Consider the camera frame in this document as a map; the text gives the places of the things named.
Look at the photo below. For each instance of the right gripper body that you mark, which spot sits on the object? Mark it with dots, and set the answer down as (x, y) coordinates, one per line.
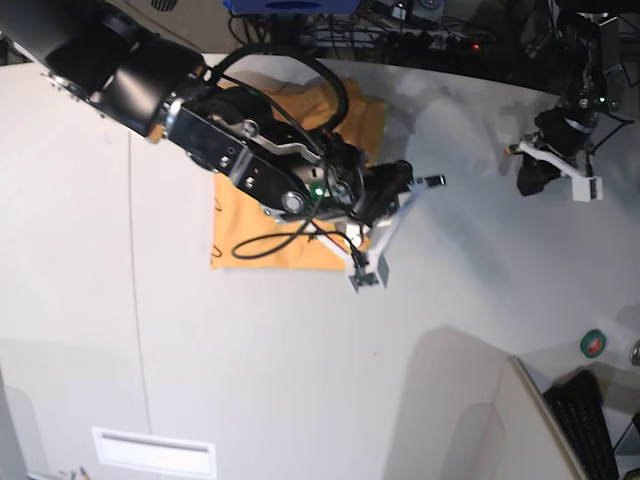
(380, 189)

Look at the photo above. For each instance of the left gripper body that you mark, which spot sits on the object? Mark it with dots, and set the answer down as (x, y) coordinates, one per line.
(564, 133)

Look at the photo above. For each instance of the orange yellow t-shirt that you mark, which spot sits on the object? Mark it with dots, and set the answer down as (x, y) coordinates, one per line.
(238, 217)

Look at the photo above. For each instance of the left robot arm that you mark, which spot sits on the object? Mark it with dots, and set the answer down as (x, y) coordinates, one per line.
(580, 41)

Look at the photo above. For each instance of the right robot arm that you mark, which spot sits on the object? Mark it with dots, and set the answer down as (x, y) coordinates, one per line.
(160, 89)

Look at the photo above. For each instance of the green tape roll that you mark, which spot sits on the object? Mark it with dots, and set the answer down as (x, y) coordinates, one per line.
(593, 343)

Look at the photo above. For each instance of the silver round knob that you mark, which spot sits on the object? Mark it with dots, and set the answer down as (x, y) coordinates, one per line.
(635, 354)

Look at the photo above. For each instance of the black computer keyboard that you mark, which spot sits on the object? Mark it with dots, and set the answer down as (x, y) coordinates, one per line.
(577, 407)

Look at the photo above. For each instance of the white partition panel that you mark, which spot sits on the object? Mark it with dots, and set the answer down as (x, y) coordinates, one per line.
(470, 410)

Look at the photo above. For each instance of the white recessed table hatch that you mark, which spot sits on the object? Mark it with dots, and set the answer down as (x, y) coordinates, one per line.
(152, 454)

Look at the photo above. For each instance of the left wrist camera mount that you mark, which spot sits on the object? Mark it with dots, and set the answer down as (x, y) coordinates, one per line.
(584, 187)

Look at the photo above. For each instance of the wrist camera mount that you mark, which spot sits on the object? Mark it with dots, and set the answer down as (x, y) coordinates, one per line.
(364, 253)
(584, 187)

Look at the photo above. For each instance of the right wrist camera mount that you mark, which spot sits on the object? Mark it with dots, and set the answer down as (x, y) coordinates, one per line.
(364, 253)

